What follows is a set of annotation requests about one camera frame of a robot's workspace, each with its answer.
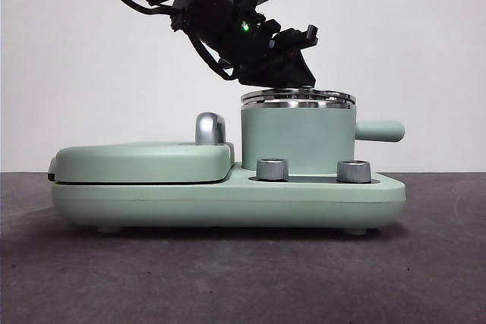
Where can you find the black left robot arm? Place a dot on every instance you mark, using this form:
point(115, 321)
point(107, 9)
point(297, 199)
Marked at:
point(212, 16)

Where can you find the silver control knob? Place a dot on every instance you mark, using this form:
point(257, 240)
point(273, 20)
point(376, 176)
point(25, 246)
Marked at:
point(354, 171)
point(272, 169)

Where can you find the glass pot lid green knob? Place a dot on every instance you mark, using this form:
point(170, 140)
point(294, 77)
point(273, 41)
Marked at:
point(330, 95)

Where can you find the green breakfast machine base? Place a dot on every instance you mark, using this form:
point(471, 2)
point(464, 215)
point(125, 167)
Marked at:
point(228, 202)

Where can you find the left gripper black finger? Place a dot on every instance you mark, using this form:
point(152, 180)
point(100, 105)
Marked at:
point(284, 71)

